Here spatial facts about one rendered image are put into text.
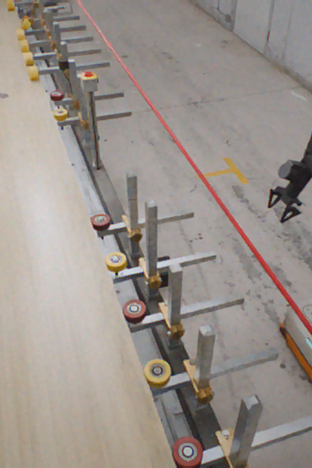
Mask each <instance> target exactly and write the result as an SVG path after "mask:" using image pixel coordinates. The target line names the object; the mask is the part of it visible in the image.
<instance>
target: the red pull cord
mask: <svg viewBox="0 0 312 468"><path fill-rule="evenodd" d="M77 1H78V3H79V5H80V7H81V8H82V10H83V11H84V13H85V14H86V16H87V17H88V18H89V19H90V20H91V22H92V23H93V25H94V27H95V28H96V30H97V31H98V33H99V34H100V36H102V37H103V40H104V41H105V43H106V44H107V46H108V47H109V48H110V50H111V51H112V53H113V54H114V55H115V56H116V57H117V59H118V60H119V63H120V64H121V65H122V67H123V68H124V70H125V72H126V73H128V74H129V77H130V78H131V80H132V81H133V83H134V84H135V86H136V87H137V89H138V90H139V92H140V93H141V94H143V96H144V97H145V99H146V102H147V103H148V104H149V106H150V107H151V109H152V110H153V112H154V113H155V114H156V116H157V117H158V119H159V120H160V122H162V123H163V125H164V126H165V128H166V130H167V132H168V133H169V135H170V136H171V138H173V139H174V141H175V142H176V143H177V146H178V148H179V149H180V151H181V152H182V153H183V155H185V157H186V159H187V161H189V162H190V164H191V165H192V167H193V168H194V170H195V171H196V172H197V175H198V176H199V178H200V180H201V181H202V182H204V184H205V185H206V187H207V188H208V189H209V191H210V193H211V194H212V196H213V197H214V198H215V200H216V201H217V203H218V204H220V207H221V208H222V210H223V211H224V213H225V214H226V216H227V217H228V218H229V220H230V221H231V224H232V225H233V226H234V227H235V228H236V229H237V230H238V232H239V233H240V235H241V236H242V239H243V240H244V242H245V243H246V245H247V246H249V247H250V249H251V250H252V252H253V255H254V256H255V257H256V259H257V260H258V261H259V262H260V264H261V265H263V266H264V269H265V271H266V272H267V274H268V275H269V276H270V278H271V279H272V281H273V283H274V284H275V285H276V286H277V288H278V289H279V291H280V292H281V294H282V295H283V296H284V298H285V300H286V301H287V302H288V303H289V304H290V305H291V307H292V308H293V311H294V312H295V313H296V315H297V317H298V318H300V320H301V321H302V322H303V325H304V326H305V328H306V329H307V331H308V332H309V333H310V334H311V335H312V324H310V323H309V321H308V320H307V318H306V317H305V316H304V314H303V313H302V311H301V309H299V308H298V306H297V305H296V303H295V302H294V300H293V299H292V297H291V295H290V294H289V292H287V291H286V289H285V288H284V286H283V285H282V283H280V281H279V279H278V278H277V276H276V275H274V273H273V272H272V270H271V269H270V268H269V265H268V264H267V262H266V261H265V260H264V258H263V256H261V255H260V254H259V251H258V250H257V249H256V248H255V247H254V245H253V243H252V242H251V241H250V239H249V238H247V236H246V234H245V233H244V231H243V230H242V228H241V227H240V225H239V224H238V223H237V220H236V219H235V217H233V216H232V215H231V213H230V211H229V210H228V209H227V208H226V207H225V204H224V203H223V202H222V200H221V198H220V197H218V196H217V194H216V193H215V191H214V190H213V188H212V186H211V185H210V183H209V182H208V180H207V179H206V177H205V176H204V175H202V173H201V172H200V170H199V169H198V167H197V166H196V164H195V163H194V162H193V160H192V159H191V156H190V155H189V154H188V153H187V152H186V150H185V149H184V148H183V146H182V145H181V142H180V141H179V140H178V138H177V137H176V136H175V135H174V133H173V132H171V131H170V128H169V127H168V125H167V124H166V122H165V121H164V119H163V118H162V117H161V115H160V113H159V111H158V110H156V108H155V107H154V105H153V104H152V103H151V101H150V100H149V98H148V97H147V96H146V94H145V92H144V91H143V90H141V87H140V86H139V84H138V83H137V82H136V80H135V79H134V77H133V76H132V73H131V72H130V70H129V69H127V68H126V66H125V65H124V64H123V62H122V60H121V59H120V57H119V56H118V55H117V53H116V52H115V50H114V48H112V46H111V45H110V44H109V42H108V41H107V39H106V38H105V36H104V34H103V33H102V31H100V30H99V28H98V27H97V25H96V24H95V23H94V21H93V20H92V18H91V17H90V14H89V13H87V11H86V10H85V9H84V7H83V6H82V4H81V2H80V0H77Z"/></svg>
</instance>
